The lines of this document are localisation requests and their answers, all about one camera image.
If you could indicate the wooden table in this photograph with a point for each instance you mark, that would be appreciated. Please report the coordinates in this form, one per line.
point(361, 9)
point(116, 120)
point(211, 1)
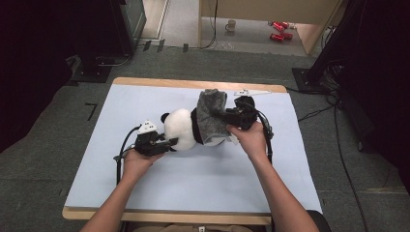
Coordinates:
point(161, 83)

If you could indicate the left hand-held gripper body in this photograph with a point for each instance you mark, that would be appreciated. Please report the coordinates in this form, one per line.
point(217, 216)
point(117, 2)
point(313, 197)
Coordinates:
point(146, 143)

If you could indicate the beige mug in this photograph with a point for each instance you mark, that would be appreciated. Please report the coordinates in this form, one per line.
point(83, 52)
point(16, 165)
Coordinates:
point(230, 25)

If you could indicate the grey towel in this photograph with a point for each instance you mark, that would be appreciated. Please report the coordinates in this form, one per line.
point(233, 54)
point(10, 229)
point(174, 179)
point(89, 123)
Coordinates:
point(211, 122)

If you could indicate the light wooden desk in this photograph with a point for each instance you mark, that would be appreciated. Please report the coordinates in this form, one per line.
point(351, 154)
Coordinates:
point(274, 9)

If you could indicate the person's left hand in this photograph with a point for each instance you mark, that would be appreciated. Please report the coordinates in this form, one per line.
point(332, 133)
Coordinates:
point(137, 167)

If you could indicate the light blue table mat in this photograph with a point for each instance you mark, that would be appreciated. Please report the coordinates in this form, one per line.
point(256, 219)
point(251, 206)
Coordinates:
point(193, 180)

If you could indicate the dark curtain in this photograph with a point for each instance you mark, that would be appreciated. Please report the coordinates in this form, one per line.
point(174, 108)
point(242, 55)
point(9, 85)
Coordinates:
point(383, 80)
point(29, 64)

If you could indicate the black stand with base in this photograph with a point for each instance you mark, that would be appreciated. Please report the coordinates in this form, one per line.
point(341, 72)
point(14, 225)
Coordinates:
point(309, 80)

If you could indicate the tan fabric with white tag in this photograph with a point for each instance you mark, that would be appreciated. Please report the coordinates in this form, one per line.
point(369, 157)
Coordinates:
point(180, 228)

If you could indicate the red can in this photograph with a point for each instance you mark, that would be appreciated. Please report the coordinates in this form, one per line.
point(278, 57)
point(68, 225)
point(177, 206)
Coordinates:
point(288, 36)
point(285, 24)
point(276, 37)
point(278, 26)

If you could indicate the dark cabinet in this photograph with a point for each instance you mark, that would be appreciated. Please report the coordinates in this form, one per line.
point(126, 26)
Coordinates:
point(132, 22)

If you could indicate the person's right hand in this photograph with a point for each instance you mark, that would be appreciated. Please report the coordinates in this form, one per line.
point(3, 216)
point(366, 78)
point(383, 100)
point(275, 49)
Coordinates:
point(253, 141)

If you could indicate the black stand base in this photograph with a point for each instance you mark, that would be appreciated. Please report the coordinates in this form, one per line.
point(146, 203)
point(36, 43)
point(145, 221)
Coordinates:
point(92, 74)

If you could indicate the black tape strip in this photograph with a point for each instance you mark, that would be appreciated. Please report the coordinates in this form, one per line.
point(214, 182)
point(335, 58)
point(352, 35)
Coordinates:
point(147, 45)
point(185, 48)
point(161, 45)

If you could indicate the panda plush toy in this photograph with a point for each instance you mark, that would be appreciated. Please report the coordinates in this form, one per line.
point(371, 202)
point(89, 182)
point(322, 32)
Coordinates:
point(180, 129)

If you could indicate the black angled tape mark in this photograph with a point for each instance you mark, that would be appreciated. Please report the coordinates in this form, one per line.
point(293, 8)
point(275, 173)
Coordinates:
point(93, 109)

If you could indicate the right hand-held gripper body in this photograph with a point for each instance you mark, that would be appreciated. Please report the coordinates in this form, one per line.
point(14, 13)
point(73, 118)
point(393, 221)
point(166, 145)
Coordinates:
point(245, 112)

